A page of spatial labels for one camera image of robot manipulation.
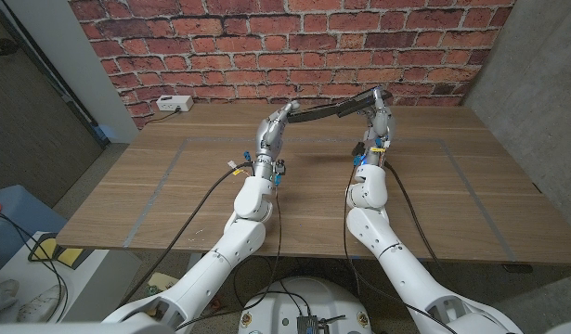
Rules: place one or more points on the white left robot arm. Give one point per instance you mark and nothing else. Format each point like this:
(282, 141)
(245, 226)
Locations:
(211, 269)

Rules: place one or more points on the yellow paper sheet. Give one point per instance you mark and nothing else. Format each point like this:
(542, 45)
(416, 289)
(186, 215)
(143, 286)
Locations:
(162, 279)

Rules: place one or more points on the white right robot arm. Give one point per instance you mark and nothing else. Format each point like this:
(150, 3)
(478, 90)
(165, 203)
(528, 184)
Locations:
(406, 264)

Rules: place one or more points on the yellow and black floor item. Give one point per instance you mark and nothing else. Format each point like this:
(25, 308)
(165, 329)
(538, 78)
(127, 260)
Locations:
(67, 256)

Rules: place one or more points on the white sneaker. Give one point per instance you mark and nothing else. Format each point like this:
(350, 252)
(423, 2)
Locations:
(41, 304)

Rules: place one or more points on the black stapler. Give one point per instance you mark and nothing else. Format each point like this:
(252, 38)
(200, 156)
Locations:
(333, 109)

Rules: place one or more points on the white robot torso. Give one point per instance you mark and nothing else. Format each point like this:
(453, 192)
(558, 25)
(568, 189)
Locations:
(276, 311)

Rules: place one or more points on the small grey torso module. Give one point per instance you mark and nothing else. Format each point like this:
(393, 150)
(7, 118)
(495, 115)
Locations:
(308, 325)

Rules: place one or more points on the white power strip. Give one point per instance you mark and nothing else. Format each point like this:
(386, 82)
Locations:
(174, 103)

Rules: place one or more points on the red brick print backdrop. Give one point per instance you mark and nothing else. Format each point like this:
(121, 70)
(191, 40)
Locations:
(289, 51)

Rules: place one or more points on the white floor box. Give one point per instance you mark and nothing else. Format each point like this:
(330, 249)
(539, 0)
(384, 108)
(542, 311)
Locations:
(94, 278)

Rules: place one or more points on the dark grey door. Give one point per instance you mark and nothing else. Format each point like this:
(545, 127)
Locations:
(29, 120)

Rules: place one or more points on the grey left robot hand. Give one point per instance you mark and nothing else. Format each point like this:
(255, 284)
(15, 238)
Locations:
(271, 134)

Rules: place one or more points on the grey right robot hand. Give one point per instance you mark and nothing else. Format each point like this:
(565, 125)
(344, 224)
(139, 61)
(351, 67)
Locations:
(380, 125)

